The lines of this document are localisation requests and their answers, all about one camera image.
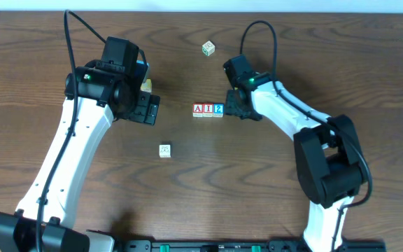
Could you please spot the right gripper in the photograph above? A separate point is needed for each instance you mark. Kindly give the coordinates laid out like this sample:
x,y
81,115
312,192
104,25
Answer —
x,y
240,105

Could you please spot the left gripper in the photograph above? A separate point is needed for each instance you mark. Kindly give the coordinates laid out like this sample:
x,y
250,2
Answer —
x,y
145,108

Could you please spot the blue number 2 block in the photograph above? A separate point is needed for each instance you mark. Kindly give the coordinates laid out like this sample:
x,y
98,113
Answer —
x,y
218,110

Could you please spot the red letter I block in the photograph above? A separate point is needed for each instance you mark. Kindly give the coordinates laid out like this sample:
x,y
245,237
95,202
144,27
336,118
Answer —
x,y
208,110

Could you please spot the red letter A block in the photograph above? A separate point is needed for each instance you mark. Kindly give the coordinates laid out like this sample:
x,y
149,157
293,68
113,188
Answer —
x,y
197,110

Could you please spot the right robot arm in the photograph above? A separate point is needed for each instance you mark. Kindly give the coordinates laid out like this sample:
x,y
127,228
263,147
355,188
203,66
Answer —
x,y
329,162

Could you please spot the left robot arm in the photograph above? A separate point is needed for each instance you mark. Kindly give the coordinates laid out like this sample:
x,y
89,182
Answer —
x,y
97,94

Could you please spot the yellow block left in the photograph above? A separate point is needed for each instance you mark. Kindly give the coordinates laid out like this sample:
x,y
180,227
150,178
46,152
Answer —
x,y
147,86

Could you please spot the green sided wooden block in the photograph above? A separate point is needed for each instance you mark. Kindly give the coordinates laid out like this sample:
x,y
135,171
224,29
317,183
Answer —
x,y
208,48

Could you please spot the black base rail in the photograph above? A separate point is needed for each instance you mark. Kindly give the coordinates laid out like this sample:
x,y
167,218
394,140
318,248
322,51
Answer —
x,y
278,245

